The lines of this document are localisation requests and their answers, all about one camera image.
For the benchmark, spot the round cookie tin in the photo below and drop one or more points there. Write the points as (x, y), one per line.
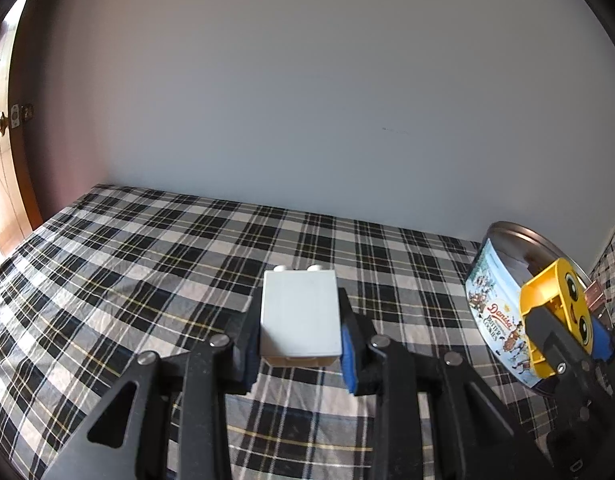
(509, 256)

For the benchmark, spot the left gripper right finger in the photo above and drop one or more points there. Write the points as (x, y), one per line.
(473, 434)

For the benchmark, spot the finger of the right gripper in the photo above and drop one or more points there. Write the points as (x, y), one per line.
(552, 344)
(603, 353)

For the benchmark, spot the black white plaid tablecloth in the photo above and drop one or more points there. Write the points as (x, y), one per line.
(125, 270)

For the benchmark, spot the yellow face toy block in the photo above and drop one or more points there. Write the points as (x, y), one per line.
(559, 290)

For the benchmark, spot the white toy block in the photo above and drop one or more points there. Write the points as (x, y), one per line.
(300, 321)

